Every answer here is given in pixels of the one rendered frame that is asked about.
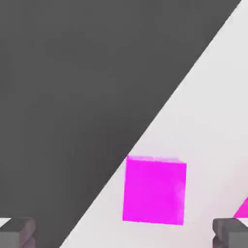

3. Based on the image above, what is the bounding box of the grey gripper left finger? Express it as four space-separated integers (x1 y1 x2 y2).
0 217 37 248

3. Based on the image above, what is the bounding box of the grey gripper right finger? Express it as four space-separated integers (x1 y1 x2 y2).
212 217 248 248

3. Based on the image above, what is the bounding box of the small magenta cube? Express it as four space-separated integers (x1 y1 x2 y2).
232 196 248 219
122 155 187 226

